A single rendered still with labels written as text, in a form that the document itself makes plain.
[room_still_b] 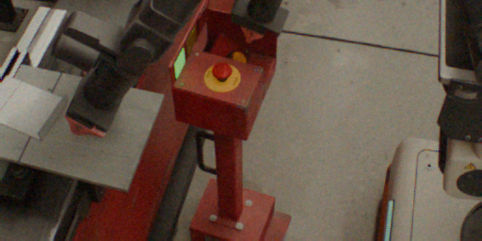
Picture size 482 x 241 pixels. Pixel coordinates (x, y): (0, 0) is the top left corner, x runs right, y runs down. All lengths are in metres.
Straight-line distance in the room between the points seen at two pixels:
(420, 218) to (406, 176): 0.13
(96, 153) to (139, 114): 0.10
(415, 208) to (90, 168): 1.04
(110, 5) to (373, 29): 1.35
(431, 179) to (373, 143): 0.42
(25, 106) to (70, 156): 0.13
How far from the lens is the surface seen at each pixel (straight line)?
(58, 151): 1.11
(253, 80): 1.43
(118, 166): 1.08
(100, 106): 1.03
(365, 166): 2.26
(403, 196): 1.91
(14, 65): 1.24
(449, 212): 1.91
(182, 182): 2.16
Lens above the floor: 1.91
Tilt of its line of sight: 54 degrees down
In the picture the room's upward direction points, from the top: straight up
